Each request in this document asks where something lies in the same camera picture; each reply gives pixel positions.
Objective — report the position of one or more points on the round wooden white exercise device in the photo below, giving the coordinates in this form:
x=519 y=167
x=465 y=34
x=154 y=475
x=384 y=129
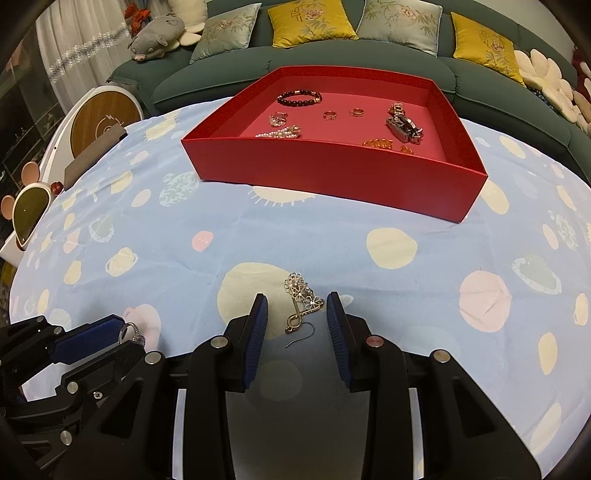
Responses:
x=96 y=112

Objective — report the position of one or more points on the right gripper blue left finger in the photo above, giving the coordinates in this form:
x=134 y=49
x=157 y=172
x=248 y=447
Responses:
x=257 y=322

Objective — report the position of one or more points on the gold hoop earring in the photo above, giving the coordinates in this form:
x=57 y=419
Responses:
x=357 y=112

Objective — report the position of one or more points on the red shallow tray box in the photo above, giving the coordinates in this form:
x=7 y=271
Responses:
x=325 y=150

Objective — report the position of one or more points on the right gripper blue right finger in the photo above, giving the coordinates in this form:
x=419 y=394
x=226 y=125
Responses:
x=339 y=328

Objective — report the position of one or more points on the silver pendant charm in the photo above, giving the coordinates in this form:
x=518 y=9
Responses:
x=278 y=119

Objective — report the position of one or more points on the grey-green embroidered cushion left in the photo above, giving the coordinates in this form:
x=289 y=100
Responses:
x=225 y=32

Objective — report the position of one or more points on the yellow embroidered cushion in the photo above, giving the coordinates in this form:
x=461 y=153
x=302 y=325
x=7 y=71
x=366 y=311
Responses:
x=298 y=22
x=481 y=45

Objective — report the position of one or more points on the grey pig plush toy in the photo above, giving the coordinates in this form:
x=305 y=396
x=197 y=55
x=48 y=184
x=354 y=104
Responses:
x=158 y=37

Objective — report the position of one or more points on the cream flower-shaped cushion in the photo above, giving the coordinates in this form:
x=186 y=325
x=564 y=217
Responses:
x=544 y=78

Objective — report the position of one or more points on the grey-green embroidered cushion centre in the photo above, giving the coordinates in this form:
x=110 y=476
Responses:
x=411 y=23

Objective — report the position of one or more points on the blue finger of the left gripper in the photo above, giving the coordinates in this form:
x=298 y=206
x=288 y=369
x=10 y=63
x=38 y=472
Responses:
x=124 y=365
x=86 y=340

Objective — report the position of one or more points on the white long plush toy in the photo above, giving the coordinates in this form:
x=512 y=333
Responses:
x=194 y=15

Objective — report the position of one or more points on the silver wristwatch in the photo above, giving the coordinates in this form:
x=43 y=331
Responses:
x=405 y=130

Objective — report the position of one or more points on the yellow embroidered cushion left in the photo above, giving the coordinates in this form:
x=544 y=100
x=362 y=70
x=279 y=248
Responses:
x=298 y=22

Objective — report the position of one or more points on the yellow embroidered cushion right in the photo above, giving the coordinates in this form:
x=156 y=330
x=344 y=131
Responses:
x=481 y=45

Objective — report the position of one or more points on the dark green sectional sofa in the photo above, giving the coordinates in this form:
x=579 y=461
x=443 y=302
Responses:
x=476 y=92

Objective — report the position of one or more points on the grey-green embroidered cushion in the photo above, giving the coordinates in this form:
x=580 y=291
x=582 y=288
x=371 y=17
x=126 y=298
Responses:
x=411 y=23
x=225 y=32

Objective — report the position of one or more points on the gold wristwatch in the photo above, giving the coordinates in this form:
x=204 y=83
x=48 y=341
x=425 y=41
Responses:
x=397 y=110

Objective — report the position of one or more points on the white sheer curtain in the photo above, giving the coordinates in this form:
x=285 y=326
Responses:
x=81 y=43

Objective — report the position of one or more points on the blue patterned bed sheet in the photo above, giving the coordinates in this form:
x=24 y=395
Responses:
x=506 y=291

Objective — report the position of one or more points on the small mirror with pink ears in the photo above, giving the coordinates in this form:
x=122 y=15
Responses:
x=25 y=211

